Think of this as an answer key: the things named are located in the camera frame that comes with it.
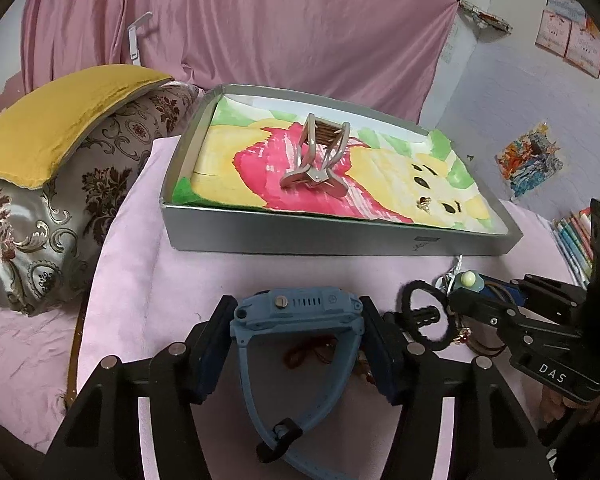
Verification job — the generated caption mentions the colourful wall drawing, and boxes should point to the colourful wall drawing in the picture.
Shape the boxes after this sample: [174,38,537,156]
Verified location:
[495,120,563,198]

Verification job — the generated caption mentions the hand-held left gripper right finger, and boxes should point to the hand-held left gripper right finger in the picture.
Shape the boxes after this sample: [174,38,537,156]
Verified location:
[357,295,556,480]

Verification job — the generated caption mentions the brown bed trim strip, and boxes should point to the brown bed trim strip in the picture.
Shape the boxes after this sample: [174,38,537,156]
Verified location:
[62,300,88,406]

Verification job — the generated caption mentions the pink bed sheet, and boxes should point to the pink bed sheet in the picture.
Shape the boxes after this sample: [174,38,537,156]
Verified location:
[0,135,591,480]

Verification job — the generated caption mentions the white window handle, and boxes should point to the white window handle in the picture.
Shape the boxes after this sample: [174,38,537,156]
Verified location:
[127,11,153,66]

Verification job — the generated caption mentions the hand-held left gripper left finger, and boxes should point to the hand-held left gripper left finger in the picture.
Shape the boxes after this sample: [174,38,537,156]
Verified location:
[40,294,241,480]

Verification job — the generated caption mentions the black ring hair tie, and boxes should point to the black ring hair tie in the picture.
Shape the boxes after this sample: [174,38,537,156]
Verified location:
[399,281,455,352]

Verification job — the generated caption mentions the blue smartwatch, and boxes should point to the blue smartwatch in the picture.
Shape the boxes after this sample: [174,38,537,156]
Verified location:
[229,286,366,480]

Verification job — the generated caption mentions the row of books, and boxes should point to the row of books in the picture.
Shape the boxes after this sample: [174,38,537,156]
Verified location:
[550,207,596,288]

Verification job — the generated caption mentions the grey cardboard tray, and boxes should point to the grey cardboard tray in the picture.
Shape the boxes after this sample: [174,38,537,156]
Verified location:
[159,83,524,257]

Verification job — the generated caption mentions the yellow cushion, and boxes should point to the yellow cushion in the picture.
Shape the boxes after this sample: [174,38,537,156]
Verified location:
[0,64,173,190]

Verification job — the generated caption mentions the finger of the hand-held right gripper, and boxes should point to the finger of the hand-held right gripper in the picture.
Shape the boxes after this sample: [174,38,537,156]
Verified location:
[447,290,583,361]
[480,273,588,329]

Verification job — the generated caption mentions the brown hair tie yellow beads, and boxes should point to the brown hair tie yellow beads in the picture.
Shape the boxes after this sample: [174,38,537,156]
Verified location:
[457,270,526,356]

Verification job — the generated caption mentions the red string bracelet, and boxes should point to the red string bracelet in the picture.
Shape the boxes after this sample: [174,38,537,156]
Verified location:
[280,337,343,368]

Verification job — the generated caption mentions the pink curtain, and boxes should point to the pink curtain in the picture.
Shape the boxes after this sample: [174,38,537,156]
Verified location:
[20,0,461,126]

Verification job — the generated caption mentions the black hair clip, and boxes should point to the black hair clip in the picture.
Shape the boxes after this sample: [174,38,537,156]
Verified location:
[383,308,442,327]

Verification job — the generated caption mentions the blue white wall poster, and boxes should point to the blue white wall poster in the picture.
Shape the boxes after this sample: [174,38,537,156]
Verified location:
[546,0,588,21]

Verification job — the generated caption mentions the person's right hand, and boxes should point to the person's right hand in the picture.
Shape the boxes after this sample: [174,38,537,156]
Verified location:
[537,382,600,432]

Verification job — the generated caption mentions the patterned satin pillow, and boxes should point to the patterned satin pillow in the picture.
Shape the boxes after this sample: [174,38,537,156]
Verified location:
[0,80,206,317]

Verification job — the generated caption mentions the pink wall poster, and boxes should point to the pink wall poster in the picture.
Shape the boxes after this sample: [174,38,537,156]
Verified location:
[535,9,571,58]
[565,22,600,78]

